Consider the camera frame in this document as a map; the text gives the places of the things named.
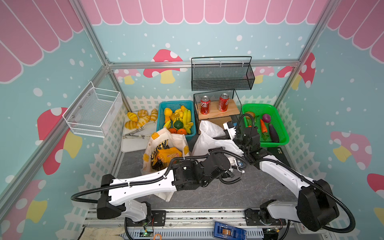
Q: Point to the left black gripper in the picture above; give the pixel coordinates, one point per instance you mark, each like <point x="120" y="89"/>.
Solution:
<point x="215" y="151"/>

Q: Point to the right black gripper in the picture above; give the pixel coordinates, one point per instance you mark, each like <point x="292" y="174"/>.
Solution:
<point x="237" y="130"/>

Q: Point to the white plastic grocery bag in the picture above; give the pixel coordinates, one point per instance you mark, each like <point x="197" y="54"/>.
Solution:
<point x="206" y="140"/>

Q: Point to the cream canvas tote bag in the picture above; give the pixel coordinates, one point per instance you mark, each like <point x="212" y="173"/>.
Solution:
<point x="174" y="140"/>

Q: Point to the orange yellow snack bag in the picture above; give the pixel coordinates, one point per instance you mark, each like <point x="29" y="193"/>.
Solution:
<point x="167" y="155"/>

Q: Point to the black yellow snack bag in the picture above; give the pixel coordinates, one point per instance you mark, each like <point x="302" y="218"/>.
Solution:
<point x="156" y="163"/>

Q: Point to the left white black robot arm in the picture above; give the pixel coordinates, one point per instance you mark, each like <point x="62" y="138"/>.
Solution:
<point x="117" y="197"/>

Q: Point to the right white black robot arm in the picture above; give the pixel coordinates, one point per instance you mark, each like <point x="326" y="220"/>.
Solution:
<point x="316" y="207"/>

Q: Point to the orange carrot toy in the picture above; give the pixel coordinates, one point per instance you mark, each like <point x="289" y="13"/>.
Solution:
<point x="263" y="127"/>

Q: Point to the brown potato toy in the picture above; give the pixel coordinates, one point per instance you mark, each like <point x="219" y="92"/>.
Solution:
<point x="249" y="115"/>

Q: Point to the green plastic vegetable basket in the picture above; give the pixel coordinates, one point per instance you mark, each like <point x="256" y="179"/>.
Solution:
<point x="259" y="110"/>

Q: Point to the dark eggplant toy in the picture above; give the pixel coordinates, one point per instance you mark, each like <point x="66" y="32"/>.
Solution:
<point x="273" y="134"/>

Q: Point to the purple onion toy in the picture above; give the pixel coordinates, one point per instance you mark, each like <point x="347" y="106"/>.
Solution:
<point x="266" y="118"/>

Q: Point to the black flat box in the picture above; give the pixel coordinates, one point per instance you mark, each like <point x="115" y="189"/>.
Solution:
<point x="276" y="151"/>

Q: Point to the right red soda can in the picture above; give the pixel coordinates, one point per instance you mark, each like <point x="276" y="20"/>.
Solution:
<point x="223" y="102"/>

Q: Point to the red soda can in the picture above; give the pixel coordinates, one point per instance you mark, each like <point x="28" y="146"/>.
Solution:
<point x="223" y="102"/>
<point x="205" y="103"/>

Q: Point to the orange fruit toy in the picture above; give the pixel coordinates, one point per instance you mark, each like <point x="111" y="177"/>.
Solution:
<point x="182" y="131"/>

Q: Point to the left red soda can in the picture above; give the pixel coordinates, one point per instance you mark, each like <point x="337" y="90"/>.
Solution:
<point x="205" y="103"/>

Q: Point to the yellow banana toy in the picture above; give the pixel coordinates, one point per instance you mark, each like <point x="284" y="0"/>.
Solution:
<point x="168" y="124"/>

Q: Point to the teal plastic fruit basket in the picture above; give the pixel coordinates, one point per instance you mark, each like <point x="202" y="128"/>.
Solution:
<point x="182" y="115"/>

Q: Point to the metal tongs on tray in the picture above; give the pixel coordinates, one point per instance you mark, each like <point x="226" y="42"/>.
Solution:
<point x="142" y="132"/>

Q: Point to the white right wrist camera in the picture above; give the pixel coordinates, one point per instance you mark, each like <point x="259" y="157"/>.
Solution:
<point x="231" y="129"/>

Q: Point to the black wire wooden shelf rack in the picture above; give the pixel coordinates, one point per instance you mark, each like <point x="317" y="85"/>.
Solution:
<point x="215" y="115"/>

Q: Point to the black wire wall basket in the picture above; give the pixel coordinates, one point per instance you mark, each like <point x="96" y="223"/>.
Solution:
<point x="221" y="73"/>

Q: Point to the blue device on rail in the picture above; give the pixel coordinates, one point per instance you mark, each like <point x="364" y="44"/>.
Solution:
<point x="227" y="232"/>

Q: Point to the white wire wall basket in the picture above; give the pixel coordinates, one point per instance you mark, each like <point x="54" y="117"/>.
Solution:
<point x="93" y="112"/>

